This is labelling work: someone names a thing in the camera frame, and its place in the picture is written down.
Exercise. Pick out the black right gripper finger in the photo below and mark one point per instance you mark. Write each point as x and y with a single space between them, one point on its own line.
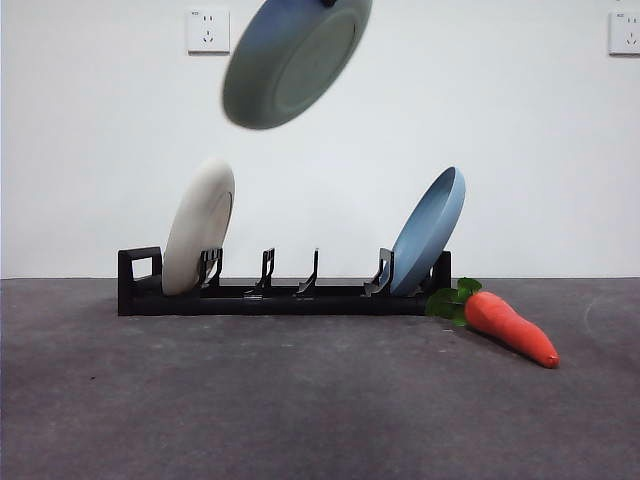
328 3

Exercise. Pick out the green plate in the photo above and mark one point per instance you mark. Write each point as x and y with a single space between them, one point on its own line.
295 70

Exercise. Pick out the orange carrot with green leaves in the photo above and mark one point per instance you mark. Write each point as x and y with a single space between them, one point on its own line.
505 325

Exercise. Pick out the blue plate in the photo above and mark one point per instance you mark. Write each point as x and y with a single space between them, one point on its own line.
425 235

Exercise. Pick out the white plate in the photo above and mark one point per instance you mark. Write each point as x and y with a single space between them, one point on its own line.
192 235

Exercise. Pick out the black plate rack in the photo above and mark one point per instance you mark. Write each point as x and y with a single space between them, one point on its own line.
145 302

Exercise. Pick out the white wall socket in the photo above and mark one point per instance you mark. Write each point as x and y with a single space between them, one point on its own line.
208 31
625 33

